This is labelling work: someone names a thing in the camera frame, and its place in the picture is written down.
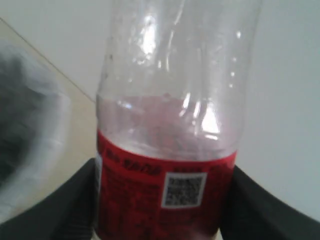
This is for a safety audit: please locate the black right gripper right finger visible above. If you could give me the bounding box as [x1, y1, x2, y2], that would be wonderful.
[220, 167, 320, 240]

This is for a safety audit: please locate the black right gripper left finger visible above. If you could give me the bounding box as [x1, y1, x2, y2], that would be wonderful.
[0, 158, 95, 240]

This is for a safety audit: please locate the red label plastic bottle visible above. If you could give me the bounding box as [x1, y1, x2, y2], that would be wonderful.
[94, 0, 263, 240]

